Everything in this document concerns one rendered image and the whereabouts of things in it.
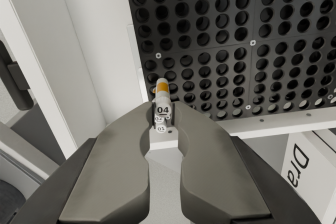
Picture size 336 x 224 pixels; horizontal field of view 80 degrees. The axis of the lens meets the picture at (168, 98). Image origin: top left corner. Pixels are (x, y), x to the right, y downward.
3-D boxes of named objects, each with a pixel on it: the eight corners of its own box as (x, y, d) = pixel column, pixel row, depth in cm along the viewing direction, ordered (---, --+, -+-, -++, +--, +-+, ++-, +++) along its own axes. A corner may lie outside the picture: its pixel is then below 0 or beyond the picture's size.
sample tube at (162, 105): (169, 89, 18) (172, 118, 14) (155, 89, 18) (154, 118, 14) (169, 76, 17) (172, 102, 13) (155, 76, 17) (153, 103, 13)
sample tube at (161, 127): (166, 111, 27) (167, 132, 23) (157, 112, 27) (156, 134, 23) (164, 103, 26) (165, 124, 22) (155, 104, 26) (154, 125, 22)
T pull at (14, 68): (26, 106, 22) (18, 113, 21) (-11, 37, 19) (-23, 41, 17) (58, 102, 22) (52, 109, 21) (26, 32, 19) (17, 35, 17)
